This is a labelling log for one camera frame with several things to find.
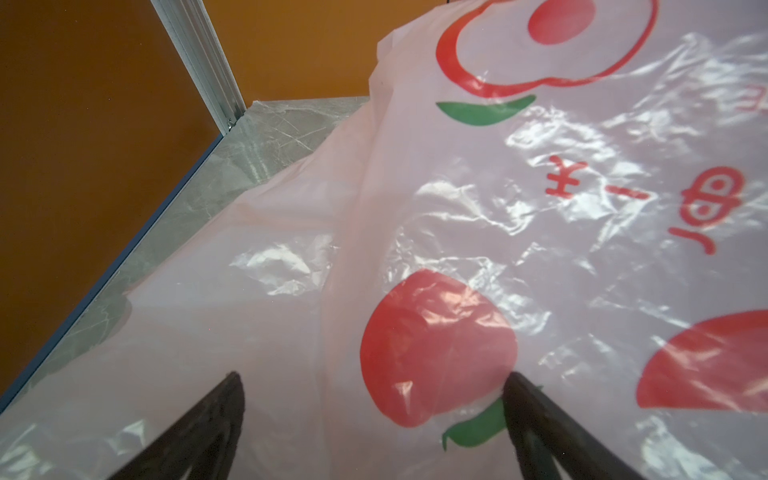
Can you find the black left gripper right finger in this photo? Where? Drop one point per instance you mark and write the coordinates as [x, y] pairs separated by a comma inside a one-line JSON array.
[[547, 439]]

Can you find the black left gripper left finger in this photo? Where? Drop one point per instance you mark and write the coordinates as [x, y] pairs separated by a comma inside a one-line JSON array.
[[199, 445]]

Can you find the pink printed plastic bag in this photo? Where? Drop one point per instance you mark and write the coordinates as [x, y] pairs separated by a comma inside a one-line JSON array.
[[572, 190]]

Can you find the aluminium corner post left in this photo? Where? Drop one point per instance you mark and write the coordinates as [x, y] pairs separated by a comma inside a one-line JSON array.
[[193, 35]]

